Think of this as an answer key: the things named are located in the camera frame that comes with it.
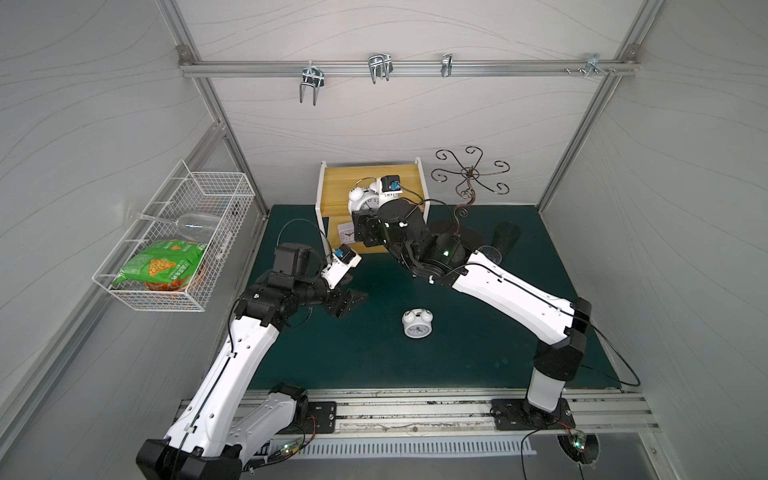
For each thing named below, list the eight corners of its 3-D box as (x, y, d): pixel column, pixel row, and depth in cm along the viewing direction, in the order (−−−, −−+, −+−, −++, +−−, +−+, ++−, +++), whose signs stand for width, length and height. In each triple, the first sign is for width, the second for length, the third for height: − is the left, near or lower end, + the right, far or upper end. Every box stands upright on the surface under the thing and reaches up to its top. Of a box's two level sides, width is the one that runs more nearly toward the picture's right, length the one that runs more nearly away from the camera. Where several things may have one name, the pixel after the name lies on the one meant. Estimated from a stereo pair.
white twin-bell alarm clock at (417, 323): (402, 338, 87) (403, 326, 81) (402, 321, 91) (403, 308, 84) (431, 338, 87) (434, 326, 81) (429, 321, 91) (432, 308, 84)
